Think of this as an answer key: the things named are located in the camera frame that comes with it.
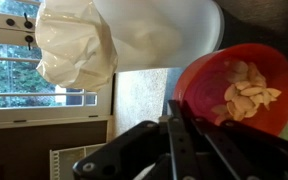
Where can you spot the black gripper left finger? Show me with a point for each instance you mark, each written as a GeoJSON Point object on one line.
{"type": "Point", "coordinates": [180, 146]}

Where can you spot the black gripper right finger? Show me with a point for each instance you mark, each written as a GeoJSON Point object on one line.
{"type": "Point", "coordinates": [237, 153]}

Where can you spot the pale sliced nuts pile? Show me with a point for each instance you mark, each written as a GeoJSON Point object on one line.
{"type": "Point", "coordinates": [247, 96]}

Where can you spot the red plastic bowl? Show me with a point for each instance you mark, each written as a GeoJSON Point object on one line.
{"type": "Point", "coordinates": [204, 86]}

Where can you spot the small white shelf unit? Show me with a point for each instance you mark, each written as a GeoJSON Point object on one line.
{"type": "Point", "coordinates": [55, 163]}

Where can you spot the black coffee table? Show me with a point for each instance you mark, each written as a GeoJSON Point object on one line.
{"type": "Point", "coordinates": [267, 20]}

